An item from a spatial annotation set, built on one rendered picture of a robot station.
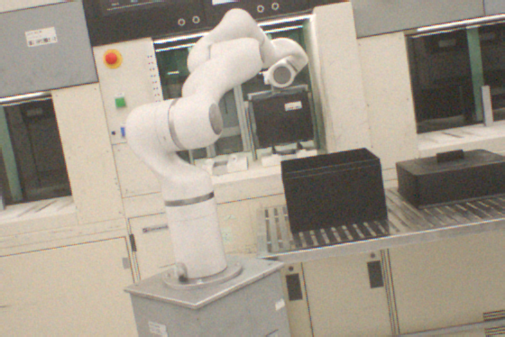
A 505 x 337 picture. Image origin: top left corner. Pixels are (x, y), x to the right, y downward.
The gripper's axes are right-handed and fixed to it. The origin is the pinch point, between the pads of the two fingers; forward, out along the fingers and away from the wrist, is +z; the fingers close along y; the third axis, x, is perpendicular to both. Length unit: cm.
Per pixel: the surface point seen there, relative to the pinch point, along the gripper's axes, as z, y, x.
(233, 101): 60, -18, -9
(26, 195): 18, -112, -33
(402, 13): -33, 43, 13
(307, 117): -10.2, 8.5, -17.4
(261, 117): -9.7, -8.3, -14.6
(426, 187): -73, 32, -38
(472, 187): -73, 45, -40
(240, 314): -110, -24, -50
